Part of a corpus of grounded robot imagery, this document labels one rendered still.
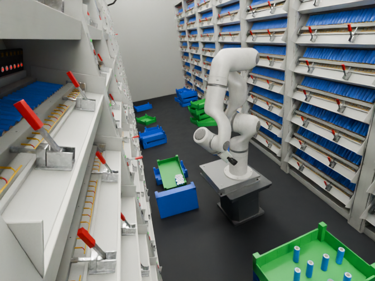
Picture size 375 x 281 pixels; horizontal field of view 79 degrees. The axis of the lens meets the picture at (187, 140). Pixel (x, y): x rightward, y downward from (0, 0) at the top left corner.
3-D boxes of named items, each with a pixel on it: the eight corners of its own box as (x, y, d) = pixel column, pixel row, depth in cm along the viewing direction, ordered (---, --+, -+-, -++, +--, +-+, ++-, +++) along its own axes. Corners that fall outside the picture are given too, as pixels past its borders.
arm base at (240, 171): (238, 161, 167) (239, 139, 159) (258, 173, 152) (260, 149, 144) (218, 170, 159) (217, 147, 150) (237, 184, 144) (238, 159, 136)
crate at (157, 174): (183, 166, 234) (182, 160, 231) (188, 177, 216) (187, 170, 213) (154, 174, 229) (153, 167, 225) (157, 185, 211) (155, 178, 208)
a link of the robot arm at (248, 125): (234, 142, 155) (234, 108, 144) (260, 148, 144) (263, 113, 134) (225, 150, 146) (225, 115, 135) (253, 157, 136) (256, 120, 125)
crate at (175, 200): (198, 208, 177) (196, 201, 185) (195, 187, 169) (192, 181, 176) (160, 218, 173) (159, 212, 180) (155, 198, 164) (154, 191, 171)
